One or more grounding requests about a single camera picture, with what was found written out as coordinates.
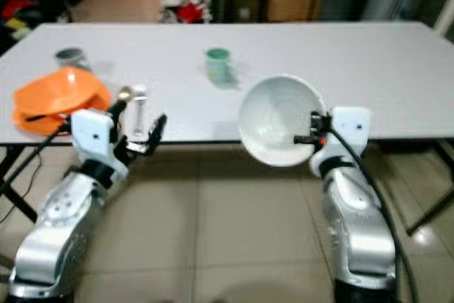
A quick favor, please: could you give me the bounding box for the white bowl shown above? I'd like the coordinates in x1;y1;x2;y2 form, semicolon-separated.
238;74;328;168

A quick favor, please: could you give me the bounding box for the orange bowl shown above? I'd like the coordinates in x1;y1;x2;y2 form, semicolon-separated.
13;66;113;116

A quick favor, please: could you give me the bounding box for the small dark cup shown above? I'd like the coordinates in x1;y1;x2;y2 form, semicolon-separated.
55;47;87;69

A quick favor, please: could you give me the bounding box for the orange plate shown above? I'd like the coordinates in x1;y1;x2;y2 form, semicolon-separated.
11;97;109;136

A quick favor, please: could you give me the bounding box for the green mug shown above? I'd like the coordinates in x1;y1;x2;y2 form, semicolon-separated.
204;48;234;84

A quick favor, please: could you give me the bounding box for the brown cardboard box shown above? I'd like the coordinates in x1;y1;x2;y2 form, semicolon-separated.
265;0;323;23

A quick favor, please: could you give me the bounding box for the red toy object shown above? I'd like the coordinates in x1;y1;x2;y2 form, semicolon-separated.
176;2;208;24

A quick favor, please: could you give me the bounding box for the yellow item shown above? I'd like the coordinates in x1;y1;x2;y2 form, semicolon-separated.
6;19;32;40

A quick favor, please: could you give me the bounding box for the red cloth item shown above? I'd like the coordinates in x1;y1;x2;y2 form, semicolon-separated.
2;0;38;21

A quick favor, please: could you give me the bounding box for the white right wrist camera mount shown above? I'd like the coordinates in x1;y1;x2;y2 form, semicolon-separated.
325;106;372;160

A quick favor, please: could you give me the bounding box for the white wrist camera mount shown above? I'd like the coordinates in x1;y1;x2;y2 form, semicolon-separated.
71;109;118;177
325;106;372;160

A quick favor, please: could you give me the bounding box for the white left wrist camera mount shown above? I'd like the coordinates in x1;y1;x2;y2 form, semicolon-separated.
71;109;118;177

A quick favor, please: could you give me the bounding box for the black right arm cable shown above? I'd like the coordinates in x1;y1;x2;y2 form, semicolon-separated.
328;127;414;303

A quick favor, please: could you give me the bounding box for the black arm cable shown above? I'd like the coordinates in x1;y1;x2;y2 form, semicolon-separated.
0;123;76;197
328;127;414;303

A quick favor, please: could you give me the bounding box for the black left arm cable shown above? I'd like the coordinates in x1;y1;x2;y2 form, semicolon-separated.
0;123;76;197

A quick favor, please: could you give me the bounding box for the black table leg frame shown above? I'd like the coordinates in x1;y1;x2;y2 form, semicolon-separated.
0;145;45;223
406;140;454;237

